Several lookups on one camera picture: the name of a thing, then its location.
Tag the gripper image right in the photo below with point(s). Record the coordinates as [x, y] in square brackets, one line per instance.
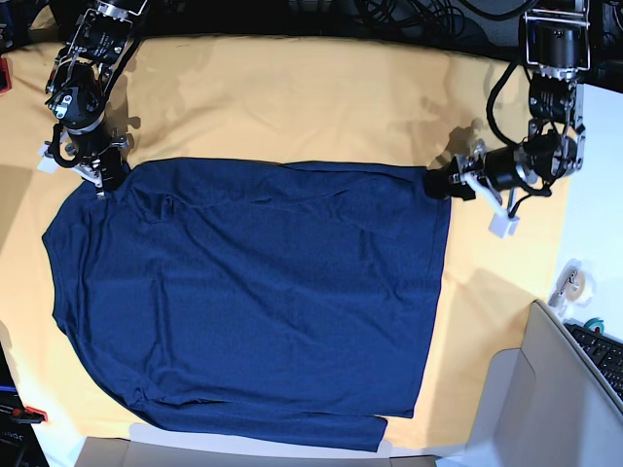
[495, 175]

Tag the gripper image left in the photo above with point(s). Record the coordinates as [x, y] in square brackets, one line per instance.
[95, 155]

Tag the dark blue long-sleeve shirt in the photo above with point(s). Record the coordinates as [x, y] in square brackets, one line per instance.
[292, 303]

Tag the red clamp top left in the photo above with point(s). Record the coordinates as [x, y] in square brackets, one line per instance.
[5, 80]

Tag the red clamp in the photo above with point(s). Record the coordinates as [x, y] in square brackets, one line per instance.
[5, 80]
[27, 415]

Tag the yellow table cloth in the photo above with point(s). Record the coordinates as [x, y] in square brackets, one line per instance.
[276, 100]

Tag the clear tape dispenser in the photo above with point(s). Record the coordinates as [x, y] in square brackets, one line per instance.
[575, 287]

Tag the green tape roll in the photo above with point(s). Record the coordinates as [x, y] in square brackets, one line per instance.
[595, 325]

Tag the black keyboard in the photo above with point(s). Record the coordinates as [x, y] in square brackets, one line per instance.
[601, 356]

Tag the cardboard box right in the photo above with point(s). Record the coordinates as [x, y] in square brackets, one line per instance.
[545, 404]

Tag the red clamp bottom left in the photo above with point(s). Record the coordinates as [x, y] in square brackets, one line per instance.
[27, 415]

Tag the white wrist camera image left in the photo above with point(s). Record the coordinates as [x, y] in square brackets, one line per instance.
[47, 163]

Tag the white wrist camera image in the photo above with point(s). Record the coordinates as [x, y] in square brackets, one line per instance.
[47, 163]
[503, 226]

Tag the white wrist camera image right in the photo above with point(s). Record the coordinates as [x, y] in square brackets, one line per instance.
[503, 226]

